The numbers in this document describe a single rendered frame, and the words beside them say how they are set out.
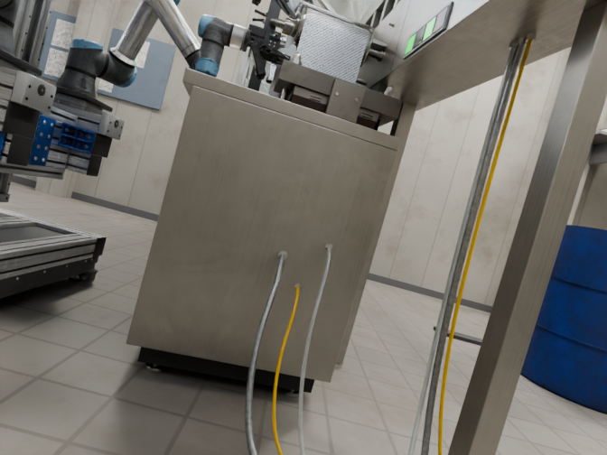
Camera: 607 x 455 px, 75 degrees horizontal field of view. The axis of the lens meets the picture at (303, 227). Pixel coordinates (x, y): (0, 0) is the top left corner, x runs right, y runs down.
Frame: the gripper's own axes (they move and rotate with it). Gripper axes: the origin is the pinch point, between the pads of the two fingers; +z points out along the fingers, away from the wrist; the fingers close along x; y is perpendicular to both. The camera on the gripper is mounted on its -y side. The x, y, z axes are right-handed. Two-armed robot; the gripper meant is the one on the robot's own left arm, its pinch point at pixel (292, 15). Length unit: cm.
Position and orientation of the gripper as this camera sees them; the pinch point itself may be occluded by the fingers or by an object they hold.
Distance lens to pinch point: 162.5
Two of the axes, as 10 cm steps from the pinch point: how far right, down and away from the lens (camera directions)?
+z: 5.5, 8.1, 1.8
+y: 8.1, -5.7, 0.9
